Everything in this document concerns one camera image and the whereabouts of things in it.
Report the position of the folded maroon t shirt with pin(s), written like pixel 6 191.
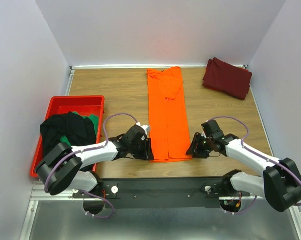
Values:
pixel 228 79

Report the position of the black t shirt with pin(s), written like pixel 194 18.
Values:
pixel 50 131

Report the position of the green t shirt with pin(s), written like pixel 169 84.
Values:
pixel 80 130

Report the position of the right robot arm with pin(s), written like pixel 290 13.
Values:
pixel 279 180

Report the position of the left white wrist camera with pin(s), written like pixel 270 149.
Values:
pixel 146 128

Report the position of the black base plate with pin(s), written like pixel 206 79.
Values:
pixel 159 193

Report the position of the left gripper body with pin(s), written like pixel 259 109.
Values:
pixel 145 149

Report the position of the aluminium frame rail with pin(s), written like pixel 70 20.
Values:
pixel 38 195

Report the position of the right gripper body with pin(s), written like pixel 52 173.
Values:
pixel 197 145

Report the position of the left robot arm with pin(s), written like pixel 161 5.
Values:
pixel 62 168

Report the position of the orange t shirt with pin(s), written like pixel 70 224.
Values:
pixel 170 135

